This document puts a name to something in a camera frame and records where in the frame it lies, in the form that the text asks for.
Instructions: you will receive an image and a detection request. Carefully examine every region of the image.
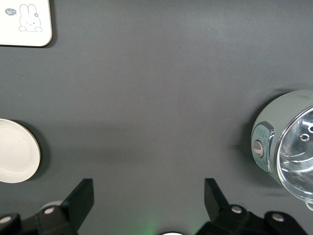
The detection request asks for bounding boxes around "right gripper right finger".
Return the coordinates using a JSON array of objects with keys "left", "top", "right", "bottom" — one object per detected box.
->
[{"left": 195, "top": 178, "right": 309, "bottom": 235}]

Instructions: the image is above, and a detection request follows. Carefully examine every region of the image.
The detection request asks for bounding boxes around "steel pot with glass lid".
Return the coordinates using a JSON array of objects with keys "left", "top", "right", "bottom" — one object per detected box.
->
[{"left": 251, "top": 89, "right": 313, "bottom": 212}]

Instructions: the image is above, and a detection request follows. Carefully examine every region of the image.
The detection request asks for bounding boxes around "round white plate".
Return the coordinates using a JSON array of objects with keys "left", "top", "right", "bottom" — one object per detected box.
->
[{"left": 0, "top": 118, "right": 41, "bottom": 184}]

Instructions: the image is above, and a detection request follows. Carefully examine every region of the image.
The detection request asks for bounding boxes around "cream tray with bunny print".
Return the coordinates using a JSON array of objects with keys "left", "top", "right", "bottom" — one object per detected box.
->
[{"left": 0, "top": 0, "right": 53, "bottom": 47}]

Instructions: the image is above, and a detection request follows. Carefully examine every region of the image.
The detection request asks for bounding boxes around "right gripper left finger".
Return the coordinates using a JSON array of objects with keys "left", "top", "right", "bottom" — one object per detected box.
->
[{"left": 0, "top": 178, "right": 95, "bottom": 235}]

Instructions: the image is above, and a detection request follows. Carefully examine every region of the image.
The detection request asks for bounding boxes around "glass pot lid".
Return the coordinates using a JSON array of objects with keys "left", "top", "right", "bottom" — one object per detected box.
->
[{"left": 274, "top": 105, "right": 313, "bottom": 203}]

